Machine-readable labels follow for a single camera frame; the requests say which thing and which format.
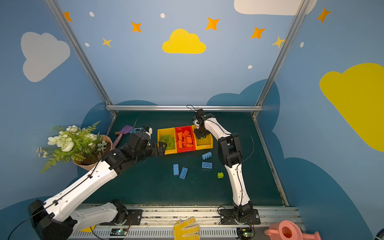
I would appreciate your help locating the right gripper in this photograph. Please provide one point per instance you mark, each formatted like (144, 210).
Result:
(201, 130)

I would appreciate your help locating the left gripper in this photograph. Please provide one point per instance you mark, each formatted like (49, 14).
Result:
(158, 148)

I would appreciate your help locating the yellow bin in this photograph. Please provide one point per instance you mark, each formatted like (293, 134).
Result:
(203, 143)
(172, 133)

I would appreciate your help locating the orange curved lego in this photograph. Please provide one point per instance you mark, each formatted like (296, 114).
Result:
(180, 137)

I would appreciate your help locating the long orange lego assembly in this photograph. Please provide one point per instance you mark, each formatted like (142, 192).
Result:
(181, 144)

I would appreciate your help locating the red bin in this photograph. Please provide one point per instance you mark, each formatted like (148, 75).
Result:
(188, 148)

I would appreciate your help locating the light blue lego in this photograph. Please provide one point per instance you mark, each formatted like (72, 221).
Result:
(207, 156)

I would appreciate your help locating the green lego upside-down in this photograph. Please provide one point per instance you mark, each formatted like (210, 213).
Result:
(165, 138)

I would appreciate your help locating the green lego studs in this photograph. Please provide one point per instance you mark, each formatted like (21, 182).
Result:
(170, 145)

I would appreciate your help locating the blue lego studs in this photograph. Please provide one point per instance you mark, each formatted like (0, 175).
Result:
(176, 171)

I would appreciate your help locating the blue lego upside-down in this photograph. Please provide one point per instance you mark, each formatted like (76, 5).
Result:
(183, 173)

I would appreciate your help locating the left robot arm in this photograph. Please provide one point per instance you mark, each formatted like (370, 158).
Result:
(57, 217)

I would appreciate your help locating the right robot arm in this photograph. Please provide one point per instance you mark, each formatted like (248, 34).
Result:
(231, 157)

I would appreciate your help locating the blue toy rake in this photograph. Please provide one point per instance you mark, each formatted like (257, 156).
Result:
(135, 130)

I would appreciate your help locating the purple toy shovel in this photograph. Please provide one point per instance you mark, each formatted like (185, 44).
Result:
(125, 130)

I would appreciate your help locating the flower pot with plant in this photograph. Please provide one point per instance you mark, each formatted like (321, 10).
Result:
(82, 146)

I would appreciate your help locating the left circuit board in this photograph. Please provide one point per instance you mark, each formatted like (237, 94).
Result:
(119, 232)

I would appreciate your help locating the circuit board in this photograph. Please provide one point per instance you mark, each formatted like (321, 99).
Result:
(244, 233)
(119, 232)

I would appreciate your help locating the right circuit board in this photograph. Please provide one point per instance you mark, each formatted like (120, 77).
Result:
(244, 233)

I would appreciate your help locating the pink watering can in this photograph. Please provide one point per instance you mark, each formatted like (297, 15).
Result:
(287, 230)

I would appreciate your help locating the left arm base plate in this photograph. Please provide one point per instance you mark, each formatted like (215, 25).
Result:
(131, 217)

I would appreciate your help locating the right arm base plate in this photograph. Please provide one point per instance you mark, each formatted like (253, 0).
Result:
(231, 217)

